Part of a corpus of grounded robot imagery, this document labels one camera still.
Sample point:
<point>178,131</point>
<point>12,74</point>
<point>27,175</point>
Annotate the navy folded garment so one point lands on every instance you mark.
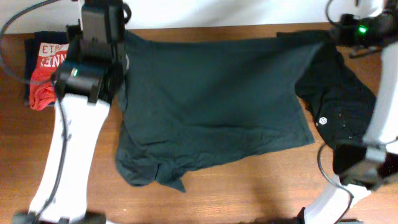
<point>32,49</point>

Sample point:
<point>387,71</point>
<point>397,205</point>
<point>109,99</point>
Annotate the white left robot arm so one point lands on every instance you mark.
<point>85,84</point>

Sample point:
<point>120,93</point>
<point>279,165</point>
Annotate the black polo shirt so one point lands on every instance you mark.
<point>341,105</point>

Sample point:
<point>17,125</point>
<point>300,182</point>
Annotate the dark green t-shirt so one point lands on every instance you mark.
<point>189,106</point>

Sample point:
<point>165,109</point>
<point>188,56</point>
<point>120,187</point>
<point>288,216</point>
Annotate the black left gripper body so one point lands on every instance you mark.
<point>75,35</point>

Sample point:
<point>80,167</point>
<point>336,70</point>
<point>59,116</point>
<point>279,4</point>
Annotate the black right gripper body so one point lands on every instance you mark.
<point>354,33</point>

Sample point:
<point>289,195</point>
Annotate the red printed t-shirt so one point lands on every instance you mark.
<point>50,56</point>

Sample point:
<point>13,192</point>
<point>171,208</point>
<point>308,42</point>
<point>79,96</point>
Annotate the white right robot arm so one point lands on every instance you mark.
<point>361,167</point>

